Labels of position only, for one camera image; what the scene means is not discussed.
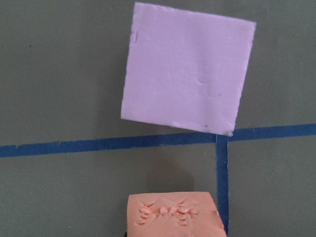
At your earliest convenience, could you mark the orange foam block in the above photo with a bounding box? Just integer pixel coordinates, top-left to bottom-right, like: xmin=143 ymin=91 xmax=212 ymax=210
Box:
xmin=127 ymin=192 xmax=227 ymax=237

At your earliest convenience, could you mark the pink foam block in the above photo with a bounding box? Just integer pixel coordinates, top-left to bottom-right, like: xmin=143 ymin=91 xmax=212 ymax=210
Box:
xmin=121 ymin=2 xmax=256 ymax=136

